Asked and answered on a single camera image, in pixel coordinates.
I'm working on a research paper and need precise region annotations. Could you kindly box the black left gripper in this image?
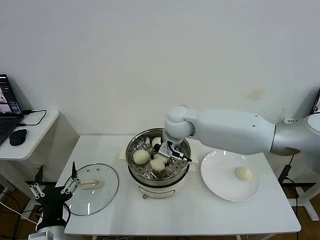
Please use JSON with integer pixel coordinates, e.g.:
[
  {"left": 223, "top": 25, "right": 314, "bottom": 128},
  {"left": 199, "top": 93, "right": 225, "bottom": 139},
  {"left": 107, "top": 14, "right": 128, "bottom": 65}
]
[{"left": 27, "top": 161, "right": 81, "bottom": 227}]

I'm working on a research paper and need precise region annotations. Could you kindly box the round glass pot lid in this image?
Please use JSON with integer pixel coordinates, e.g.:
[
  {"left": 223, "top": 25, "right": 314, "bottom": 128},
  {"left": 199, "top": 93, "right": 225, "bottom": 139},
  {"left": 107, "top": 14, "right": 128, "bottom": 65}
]
[{"left": 65, "top": 163, "right": 120, "bottom": 216}]

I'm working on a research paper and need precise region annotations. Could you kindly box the stainless steel steamer basket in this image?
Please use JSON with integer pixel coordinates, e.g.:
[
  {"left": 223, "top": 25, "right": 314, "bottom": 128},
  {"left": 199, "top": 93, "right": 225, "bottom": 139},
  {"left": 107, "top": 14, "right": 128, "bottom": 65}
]
[{"left": 125, "top": 127, "right": 192, "bottom": 185}]

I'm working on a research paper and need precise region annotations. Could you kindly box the white side table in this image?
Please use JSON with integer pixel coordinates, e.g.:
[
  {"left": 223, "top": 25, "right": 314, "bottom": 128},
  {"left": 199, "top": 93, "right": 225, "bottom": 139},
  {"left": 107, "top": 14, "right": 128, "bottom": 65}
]
[
  {"left": 283, "top": 116, "right": 320, "bottom": 221},
  {"left": 0, "top": 109, "right": 60, "bottom": 208}
]

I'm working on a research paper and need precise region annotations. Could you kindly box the white round plate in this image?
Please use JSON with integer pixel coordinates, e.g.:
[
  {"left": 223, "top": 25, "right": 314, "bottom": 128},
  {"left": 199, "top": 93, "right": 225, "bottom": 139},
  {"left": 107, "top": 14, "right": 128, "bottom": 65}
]
[{"left": 199, "top": 149, "right": 261, "bottom": 203}]

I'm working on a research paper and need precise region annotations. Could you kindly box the black computer mouse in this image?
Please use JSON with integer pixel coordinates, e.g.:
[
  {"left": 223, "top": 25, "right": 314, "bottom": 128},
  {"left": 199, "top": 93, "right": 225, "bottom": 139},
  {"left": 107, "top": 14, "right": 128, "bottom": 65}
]
[{"left": 9, "top": 128, "right": 28, "bottom": 147}]

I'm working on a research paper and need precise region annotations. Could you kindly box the black laptop with lit screen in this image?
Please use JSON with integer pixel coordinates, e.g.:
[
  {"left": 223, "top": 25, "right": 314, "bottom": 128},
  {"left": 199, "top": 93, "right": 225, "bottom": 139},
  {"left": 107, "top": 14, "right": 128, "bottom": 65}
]
[
  {"left": 313, "top": 87, "right": 320, "bottom": 113},
  {"left": 0, "top": 74, "right": 25, "bottom": 147}
]

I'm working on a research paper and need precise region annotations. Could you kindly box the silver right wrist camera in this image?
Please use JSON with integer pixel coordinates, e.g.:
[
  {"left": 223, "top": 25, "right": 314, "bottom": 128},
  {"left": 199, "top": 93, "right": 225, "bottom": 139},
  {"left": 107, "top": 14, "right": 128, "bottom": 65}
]
[{"left": 159, "top": 140, "right": 192, "bottom": 163}]

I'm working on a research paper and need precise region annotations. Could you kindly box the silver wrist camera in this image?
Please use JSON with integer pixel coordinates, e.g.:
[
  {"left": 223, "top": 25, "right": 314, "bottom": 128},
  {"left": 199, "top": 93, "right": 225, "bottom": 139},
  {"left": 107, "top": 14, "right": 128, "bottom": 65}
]
[
  {"left": 27, "top": 231, "right": 55, "bottom": 240},
  {"left": 159, "top": 140, "right": 192, "bottom": 163}
]

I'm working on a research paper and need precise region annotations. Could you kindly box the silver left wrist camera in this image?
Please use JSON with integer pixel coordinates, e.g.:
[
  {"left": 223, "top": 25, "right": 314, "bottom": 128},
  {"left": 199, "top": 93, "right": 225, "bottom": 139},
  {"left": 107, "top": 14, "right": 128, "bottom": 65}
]
[{"left": 27, "top": 231, "right": 55, "bottom": 240}]

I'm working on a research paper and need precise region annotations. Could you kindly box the black laptop charger cable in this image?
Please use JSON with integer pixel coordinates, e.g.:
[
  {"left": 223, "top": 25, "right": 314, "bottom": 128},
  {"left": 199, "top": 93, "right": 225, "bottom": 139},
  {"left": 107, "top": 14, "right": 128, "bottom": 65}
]
[{"left": 17, "top": 109, "right": 48, "bottom": 127}]

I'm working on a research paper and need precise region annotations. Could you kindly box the black power adapter cable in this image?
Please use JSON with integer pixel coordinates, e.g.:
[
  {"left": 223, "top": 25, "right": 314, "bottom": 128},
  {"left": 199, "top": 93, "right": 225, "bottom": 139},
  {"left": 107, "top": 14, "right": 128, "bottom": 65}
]
[{"left": 277, "top": 154, "right": 301, "bottom": 208}]

